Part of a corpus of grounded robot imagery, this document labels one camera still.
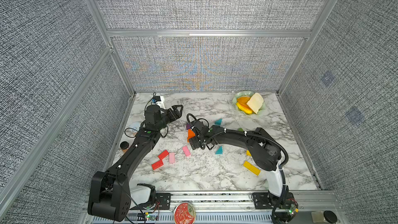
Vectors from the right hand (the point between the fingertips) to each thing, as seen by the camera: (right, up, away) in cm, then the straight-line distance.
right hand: (195, 137), depth 93 cm
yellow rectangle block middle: (+19, +2, -40) cm, 44 cm away
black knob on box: (+54, -26, -31) cm, 68 cm away
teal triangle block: (+15, +8, +11) cm, 20 cm away
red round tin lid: (-4, -28, -25) cm, 38 cm away
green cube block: (+29, +4, +6) cm, 29 cm away
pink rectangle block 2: (-13, -10, -7) cm, 18 cm away
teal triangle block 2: (+14, -7, -3) cm, 16 cm away
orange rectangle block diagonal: (-4, -1, +2) cm, 5 cm away
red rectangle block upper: (-18, -9, -5) cm, 21 cm away
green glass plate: (+32, +27, +18) cm, 46 cm away
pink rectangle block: (-5, -8, -3) cm, 10 cm away
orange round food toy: (+33, +22, +15) cm, 42 cm away
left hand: (-7, +18, -12) cm, 23 cm away
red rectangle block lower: (-21, -13, -8) cm, 26 cm away
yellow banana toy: (+33, +17, +13) cm, 39 cm away
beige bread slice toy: (+40, +21, +11) cm, 47 cm away
